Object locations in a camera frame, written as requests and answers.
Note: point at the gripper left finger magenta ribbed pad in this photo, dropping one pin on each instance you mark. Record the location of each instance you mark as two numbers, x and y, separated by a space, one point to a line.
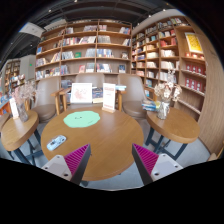
70 167

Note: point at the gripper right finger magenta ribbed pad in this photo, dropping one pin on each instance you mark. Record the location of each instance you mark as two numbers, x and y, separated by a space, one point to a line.
152 166

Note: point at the green round mouse pad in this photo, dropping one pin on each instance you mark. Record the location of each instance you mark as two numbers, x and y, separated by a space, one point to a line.
81 119

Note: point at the round wooden centre table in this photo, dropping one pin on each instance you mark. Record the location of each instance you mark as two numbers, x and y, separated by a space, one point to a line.
110 139

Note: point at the round wooden table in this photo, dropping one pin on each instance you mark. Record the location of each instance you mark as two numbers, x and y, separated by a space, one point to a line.
110 139
15 132
178 126

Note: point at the round wooden right table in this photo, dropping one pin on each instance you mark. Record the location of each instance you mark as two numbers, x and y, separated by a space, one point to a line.
178 126

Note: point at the stack of books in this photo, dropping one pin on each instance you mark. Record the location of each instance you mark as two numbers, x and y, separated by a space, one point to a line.
150 105

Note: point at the beige armchair left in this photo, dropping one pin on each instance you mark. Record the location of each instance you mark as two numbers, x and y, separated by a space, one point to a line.
45 105

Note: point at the beige armchair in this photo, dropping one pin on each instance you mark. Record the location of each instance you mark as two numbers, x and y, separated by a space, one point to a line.
134 96
95 79
45 105

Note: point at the beige armchair right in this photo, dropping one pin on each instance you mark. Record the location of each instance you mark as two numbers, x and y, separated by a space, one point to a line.
134 96

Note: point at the round wooden left table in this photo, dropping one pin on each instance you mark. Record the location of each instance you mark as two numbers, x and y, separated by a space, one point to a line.
15 132

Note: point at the white picture display card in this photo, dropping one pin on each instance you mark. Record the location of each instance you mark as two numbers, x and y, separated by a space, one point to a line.
81 93

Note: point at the glass vase dried flowers right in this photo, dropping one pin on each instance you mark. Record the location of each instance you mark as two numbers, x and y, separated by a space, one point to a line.
168 91

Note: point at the white sign wooden stand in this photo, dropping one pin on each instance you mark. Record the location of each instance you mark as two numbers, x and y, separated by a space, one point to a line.
108 97

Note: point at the white card left table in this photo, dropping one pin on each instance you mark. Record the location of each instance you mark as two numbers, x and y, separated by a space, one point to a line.
14 109

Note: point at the vase dried flowers left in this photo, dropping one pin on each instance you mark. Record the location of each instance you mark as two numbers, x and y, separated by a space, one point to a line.
21 95

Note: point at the beige armchair centre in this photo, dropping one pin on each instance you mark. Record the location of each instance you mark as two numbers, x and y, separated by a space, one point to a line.
95 79

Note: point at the distant bookshelf left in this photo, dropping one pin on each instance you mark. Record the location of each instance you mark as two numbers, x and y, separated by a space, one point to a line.
13 78

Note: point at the wooden bookshelf centre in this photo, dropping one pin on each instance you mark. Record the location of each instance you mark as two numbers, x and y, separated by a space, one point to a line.
85 46

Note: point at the wooden bookshelf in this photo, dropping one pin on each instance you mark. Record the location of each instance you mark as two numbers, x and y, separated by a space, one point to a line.
85 46
159 45

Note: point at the wooden bookshelf right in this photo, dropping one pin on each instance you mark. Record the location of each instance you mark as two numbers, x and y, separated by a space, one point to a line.
159 45

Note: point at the yellow poster on shelf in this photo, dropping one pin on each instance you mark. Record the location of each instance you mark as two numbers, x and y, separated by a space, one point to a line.
193 43

